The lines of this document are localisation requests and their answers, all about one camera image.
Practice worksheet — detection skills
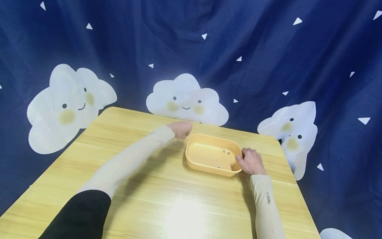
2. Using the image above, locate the person's left hand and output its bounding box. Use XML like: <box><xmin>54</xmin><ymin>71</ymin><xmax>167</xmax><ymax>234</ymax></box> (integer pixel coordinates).
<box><xmin>166</xmin><ymin>121</ymin><xmax>193</xmax><ymax>140</ymax></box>

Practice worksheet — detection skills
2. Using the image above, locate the person's right hand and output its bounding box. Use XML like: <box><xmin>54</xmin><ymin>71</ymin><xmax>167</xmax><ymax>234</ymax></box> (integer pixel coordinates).
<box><xmin>236</xmin><ymin>148</ymin><xmax>267</xmax><ymax>176</ymax></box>

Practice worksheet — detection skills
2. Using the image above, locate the yellow plastic tray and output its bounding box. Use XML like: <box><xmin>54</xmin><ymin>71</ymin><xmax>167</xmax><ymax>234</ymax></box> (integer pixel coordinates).
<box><xmin>185</xmin><ymin>133</ymin><xmax>243</xmax><ymax>177</ymax></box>

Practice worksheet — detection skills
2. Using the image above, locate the person's right forearm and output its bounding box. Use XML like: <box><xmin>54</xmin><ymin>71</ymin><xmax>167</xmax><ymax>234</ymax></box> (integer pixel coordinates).
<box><xmin>249</xmin><ymin>174</ymin><xmax>287</xmax><ymax>239</ymax></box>

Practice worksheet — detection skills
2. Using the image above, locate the person's left forearm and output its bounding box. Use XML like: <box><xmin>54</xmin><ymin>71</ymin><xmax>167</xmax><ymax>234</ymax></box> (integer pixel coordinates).
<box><xmin>38</xmin><ymin>125</ymin><xmax>176</xmax><ymax>239</ymax></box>

